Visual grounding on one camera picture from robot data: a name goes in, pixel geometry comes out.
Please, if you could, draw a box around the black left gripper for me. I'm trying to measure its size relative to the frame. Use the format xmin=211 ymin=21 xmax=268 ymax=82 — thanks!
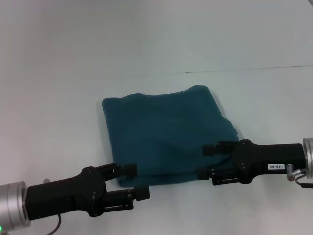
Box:
xmin=25 ymin=162 xmax=150 ymax=221

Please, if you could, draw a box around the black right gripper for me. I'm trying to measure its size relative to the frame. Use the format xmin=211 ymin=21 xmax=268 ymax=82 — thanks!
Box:
xmin=197 ymin=139 xmax=307 ymax=186

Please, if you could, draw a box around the teal blue shirt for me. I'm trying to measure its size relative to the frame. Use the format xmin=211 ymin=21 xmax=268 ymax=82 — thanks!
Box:
xmin=101 ymin=84 xmax=240 ymax=188

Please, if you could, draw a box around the dark red left arm cable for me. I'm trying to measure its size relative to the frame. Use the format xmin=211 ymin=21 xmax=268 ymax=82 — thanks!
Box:
xmin=39 ymin=213 xmax=62 ymax=235

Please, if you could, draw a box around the dark right arm cable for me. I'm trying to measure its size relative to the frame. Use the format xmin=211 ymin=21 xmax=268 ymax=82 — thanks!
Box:
xmin=294 ymin=171 xmax=313 ymax=189

